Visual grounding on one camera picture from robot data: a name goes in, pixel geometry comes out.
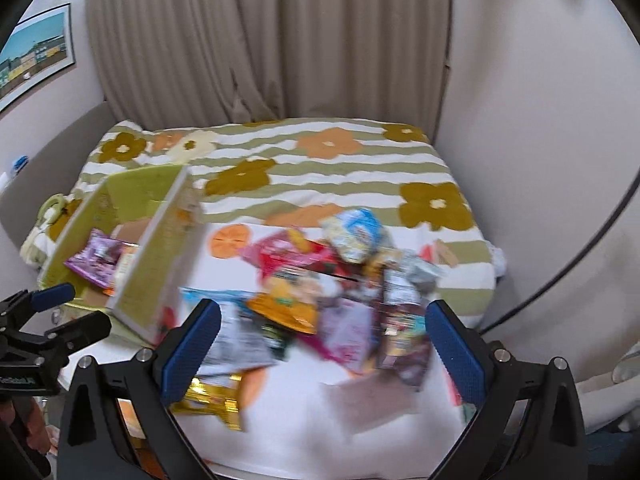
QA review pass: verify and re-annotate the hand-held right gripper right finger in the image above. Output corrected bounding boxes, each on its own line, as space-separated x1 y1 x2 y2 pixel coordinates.
424 299 586 480

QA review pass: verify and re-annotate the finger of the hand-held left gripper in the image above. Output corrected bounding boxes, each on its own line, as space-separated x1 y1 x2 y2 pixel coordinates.
0 310 112 361
0 282 77 331

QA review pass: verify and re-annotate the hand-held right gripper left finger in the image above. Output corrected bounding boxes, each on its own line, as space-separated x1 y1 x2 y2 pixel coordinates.
59 299 223 480

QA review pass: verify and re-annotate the green cardboard box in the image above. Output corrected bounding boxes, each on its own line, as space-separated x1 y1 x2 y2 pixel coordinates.
37 164 208 346

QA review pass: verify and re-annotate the pile of snack packets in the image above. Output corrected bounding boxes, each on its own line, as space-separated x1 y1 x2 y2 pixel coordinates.
180 207 451 393

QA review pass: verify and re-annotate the person's left hand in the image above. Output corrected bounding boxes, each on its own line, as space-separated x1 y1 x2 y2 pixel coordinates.
0 396 52 457

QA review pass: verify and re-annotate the gold snack packet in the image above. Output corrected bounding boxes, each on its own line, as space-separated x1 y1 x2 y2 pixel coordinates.
170 370 251 433

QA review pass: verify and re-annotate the purple snack packet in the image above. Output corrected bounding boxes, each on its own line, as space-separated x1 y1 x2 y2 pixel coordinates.
64 230 126 288

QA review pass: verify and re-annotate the tan paper tag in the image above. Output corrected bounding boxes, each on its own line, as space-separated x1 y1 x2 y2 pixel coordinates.
432 240 461 268

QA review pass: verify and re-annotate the white fruit print cloth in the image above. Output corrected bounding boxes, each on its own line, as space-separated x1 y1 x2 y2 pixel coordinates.
165 220 481 473

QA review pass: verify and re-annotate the grey bed headboard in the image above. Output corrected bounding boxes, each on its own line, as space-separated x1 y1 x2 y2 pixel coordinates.
0 102 121 286

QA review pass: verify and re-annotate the floral striped blanket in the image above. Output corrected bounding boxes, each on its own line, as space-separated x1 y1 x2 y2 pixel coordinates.
22 117 501 328

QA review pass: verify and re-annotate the framed houses picture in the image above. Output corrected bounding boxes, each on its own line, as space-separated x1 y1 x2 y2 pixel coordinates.
0 2 76 113

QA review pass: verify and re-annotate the beige curtain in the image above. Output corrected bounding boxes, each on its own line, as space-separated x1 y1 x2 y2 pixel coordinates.
85 0 453 128

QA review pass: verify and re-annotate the green ring toy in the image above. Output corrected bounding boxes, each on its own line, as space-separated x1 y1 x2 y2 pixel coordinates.
37 194 68 223

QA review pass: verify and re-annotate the black cable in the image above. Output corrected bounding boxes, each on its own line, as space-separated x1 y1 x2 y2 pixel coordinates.
479 180 640 335

